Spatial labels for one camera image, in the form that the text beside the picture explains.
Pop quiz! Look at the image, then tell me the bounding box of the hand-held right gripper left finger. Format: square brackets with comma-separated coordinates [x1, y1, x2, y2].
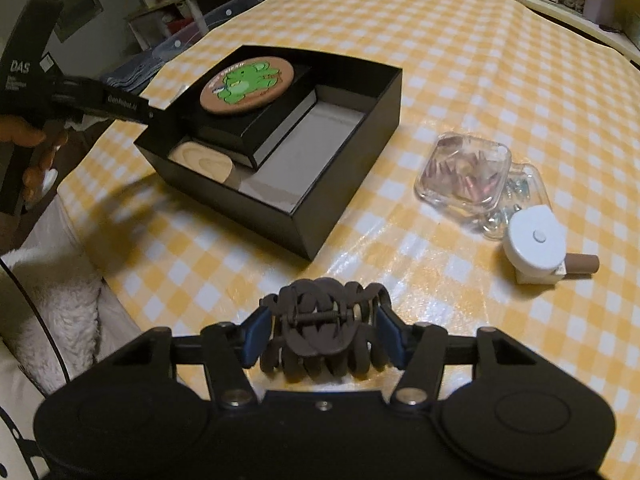
[104, 307, 275, 409]

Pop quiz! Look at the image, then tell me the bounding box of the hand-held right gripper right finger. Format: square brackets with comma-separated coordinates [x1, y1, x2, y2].
[374, 304, 544, 409]

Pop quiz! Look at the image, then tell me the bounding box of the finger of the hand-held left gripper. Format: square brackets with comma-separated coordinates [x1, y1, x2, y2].
[47, 75, 169, 124]

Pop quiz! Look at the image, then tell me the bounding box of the brown hair claw clip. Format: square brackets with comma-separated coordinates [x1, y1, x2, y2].
[258, 277, 394, 378]

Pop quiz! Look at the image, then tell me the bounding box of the rounded wooden block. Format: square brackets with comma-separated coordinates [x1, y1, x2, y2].
[167, 140, 235, 187]

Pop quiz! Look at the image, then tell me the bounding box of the cork coaster green bear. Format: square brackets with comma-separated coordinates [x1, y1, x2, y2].
[200, 54, 296, 119]

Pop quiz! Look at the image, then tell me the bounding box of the small black lidded box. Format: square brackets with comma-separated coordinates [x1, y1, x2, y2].
[192, 62, 317, 171]

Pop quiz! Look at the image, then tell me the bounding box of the clear case with pink pieces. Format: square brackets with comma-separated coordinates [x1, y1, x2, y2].
[413, 132, 513, 214]

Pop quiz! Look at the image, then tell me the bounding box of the large black box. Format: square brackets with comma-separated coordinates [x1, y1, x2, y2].
[133, 44, 404, 262]

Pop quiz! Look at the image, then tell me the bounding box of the clear case with screws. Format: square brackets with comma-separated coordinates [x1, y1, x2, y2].
[481, 162, 552, 239]

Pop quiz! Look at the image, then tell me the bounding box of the person's left hand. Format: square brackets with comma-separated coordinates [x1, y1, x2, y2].
[0, 114, 69, 199]

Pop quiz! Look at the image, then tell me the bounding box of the folded blue grey cloth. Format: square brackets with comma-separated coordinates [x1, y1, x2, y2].
[99, 52, 169, 97]

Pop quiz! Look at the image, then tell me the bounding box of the clear plastic storage bin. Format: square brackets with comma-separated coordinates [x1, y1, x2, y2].
[150, 0, 282, 62]

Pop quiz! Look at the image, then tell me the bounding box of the white fluffy blanket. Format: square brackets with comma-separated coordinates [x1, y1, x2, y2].
[0, 247, 144, 397]

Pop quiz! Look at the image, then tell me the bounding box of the white cloth black print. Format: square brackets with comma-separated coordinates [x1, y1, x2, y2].
[0, 350, 57, 480]

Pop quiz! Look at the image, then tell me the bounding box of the yellow checked cloth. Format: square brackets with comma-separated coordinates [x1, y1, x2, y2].
[56, 0, 640, 413]

